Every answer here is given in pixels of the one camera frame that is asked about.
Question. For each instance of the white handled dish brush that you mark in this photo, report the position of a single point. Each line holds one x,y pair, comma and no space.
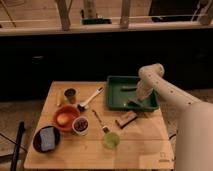
82,105

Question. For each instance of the black pole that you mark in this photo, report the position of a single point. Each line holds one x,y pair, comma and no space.
15,156

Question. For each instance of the small fork brush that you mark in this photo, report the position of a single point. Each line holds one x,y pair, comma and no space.
104,127

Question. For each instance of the green box on shelf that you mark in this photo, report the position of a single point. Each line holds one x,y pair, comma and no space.
96,21

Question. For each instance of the orange bowl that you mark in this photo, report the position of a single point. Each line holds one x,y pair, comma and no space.
71,111

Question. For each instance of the wooden block eraser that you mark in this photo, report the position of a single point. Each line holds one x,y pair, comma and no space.
125,119

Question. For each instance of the dark metal cup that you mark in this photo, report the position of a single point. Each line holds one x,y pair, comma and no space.
70,94

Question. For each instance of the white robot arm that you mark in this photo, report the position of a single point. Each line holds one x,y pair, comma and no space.
194,142

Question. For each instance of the yellow fruit in bowl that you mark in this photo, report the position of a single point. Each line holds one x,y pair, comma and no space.
62,119

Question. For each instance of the grey blue towel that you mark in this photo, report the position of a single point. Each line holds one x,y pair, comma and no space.
135,102

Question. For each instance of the green plastic cup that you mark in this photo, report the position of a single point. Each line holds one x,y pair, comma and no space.
111,140

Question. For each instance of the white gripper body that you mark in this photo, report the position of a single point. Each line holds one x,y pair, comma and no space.
143,91

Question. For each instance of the blue sponge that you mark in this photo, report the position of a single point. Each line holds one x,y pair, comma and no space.
47,139

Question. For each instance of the green pepper in tray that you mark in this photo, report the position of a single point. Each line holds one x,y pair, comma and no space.
128,88

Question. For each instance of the white cup with contents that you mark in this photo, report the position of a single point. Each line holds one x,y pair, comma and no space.
80,126

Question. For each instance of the green plastic tray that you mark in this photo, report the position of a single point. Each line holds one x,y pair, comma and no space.
118,100

